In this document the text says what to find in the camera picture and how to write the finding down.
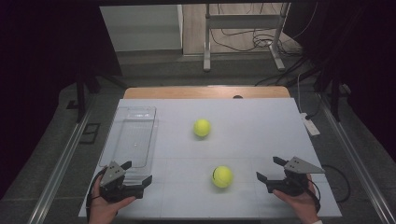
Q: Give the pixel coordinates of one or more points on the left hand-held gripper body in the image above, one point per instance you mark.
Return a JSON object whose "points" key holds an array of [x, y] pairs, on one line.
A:
{"points": [[112, 177]]}

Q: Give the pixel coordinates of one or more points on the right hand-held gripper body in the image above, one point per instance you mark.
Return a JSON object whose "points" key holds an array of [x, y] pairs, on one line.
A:
{"points": [[299, 166]]}

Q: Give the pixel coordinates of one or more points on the clear plastic tray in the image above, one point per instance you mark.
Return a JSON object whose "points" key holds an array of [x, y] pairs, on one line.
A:
{"points": [[134, 137]]}

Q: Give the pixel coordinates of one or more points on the yellow tennis ball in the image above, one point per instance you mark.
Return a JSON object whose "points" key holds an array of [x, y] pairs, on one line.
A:
{"points": [[202, 128], [222, 176]]}

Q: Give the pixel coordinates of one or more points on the person's left hand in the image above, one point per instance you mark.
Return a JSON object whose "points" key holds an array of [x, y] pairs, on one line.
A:
{"points": [[102, 211]]}

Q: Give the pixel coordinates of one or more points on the person's right hand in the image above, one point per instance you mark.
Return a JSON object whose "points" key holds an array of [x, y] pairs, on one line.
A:
{"points": [[303, 207]]}

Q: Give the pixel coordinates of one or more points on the white power strip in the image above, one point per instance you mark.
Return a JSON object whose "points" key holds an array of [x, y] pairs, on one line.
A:
{"points": [[309, 124]]}

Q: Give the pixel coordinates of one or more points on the white sleeve cuff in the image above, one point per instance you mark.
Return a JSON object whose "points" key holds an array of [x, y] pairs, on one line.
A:
{"points": [[317, 222]]}

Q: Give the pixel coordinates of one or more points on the black metal stand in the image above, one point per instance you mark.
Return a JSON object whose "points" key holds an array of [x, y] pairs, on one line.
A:
{"points": [[334, 96], [81, 93]]}

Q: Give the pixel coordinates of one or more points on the wooden table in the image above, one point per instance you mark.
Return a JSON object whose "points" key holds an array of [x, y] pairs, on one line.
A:
{"points": [[186, 92]]}

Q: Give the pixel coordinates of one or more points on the dark curtain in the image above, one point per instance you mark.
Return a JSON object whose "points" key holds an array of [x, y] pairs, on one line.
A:
{"points": [[358, 46], [40, 62]]}

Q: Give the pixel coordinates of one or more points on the white panel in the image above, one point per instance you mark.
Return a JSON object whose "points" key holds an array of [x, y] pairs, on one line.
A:
{"points": [[140, 28]]}

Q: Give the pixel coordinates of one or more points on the white metal stand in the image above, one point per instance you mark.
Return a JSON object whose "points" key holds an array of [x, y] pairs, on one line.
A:
{"points": [[243, 21]]}

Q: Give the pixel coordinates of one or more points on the aluminium floor rail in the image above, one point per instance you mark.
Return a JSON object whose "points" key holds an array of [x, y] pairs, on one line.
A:
{"points": [[358, 155], [59, 174]]}

